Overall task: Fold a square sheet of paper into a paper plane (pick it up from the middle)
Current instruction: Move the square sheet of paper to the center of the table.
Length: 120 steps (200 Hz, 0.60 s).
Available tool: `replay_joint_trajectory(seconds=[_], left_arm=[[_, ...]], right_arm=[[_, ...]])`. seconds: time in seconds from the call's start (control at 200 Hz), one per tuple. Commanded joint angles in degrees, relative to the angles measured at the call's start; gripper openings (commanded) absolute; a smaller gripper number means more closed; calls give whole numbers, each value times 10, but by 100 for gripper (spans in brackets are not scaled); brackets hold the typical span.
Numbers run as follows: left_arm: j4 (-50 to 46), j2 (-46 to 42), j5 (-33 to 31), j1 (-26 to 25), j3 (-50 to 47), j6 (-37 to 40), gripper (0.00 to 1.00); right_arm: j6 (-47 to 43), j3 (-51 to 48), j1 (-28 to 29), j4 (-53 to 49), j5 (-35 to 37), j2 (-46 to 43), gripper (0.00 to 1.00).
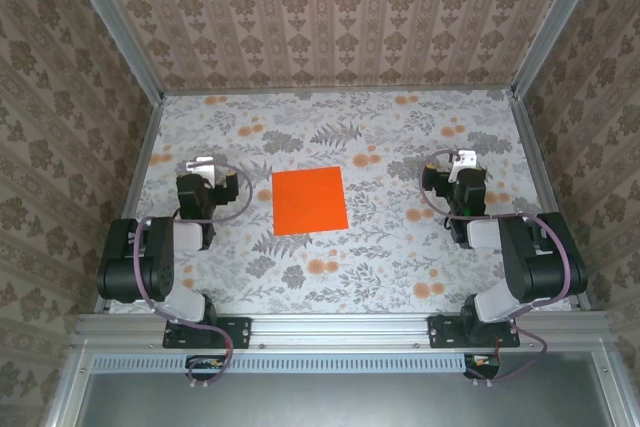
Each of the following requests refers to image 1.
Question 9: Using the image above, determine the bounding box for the orange square paper sheet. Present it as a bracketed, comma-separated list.
[271, 165, 350, 237]

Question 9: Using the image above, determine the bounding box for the floral patterned table cover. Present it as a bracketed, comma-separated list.
[107, 89, 576, 316]

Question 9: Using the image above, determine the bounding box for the black connector board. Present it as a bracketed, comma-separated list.
[463, 351, 502, 380]
[185, 354, 227, 381]

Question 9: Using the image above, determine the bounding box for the grey metal panel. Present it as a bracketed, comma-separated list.
[44, 351, 640, 427]

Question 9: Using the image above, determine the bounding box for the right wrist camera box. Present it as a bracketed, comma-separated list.
[447, 148, 479, 184]

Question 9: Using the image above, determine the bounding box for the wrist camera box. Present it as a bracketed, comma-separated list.
[447, 148, 479, 184]
[184, 156, 217, 184]

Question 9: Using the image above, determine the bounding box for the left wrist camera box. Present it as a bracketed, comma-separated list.
[184, 156, 217, 184]

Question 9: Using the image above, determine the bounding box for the aluminium side rail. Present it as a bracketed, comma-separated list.
[93, 94, 166, 316]
[512, 91, 592, 312]

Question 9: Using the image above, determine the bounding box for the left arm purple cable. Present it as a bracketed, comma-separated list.
[131, 162, 254, 391]

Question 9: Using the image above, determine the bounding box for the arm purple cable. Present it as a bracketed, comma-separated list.
[131, 162, 254, 391]
[419, 148, 574, 389]

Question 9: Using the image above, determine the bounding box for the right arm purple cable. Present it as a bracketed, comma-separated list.
[419, 148, 574, 389]

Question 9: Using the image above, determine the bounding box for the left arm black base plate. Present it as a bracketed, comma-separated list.
[162, 315, 252, 351]

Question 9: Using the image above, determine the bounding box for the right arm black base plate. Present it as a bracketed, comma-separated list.
[428, 314, 521, 350]

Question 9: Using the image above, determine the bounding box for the aluminium mounting rail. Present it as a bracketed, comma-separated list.
[74, 311, 612, 348]

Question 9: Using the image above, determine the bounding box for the aluminium frame post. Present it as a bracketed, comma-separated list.
[509, 0, 609, 98]
[55, 0, 166, 101]

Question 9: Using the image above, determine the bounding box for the slotted grey cable duct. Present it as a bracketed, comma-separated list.
[92, 354, 474, 374]

